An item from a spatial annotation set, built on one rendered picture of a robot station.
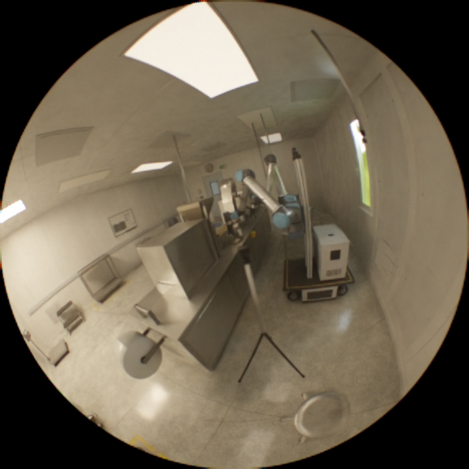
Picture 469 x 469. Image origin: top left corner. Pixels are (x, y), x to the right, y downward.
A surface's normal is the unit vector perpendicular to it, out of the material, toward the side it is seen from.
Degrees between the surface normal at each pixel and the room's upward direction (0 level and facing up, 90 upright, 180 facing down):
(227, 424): 0
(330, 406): 2
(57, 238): 90
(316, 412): 2
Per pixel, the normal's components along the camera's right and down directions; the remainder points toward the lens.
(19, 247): 0.91, -0.09
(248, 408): -0.24, -0.91
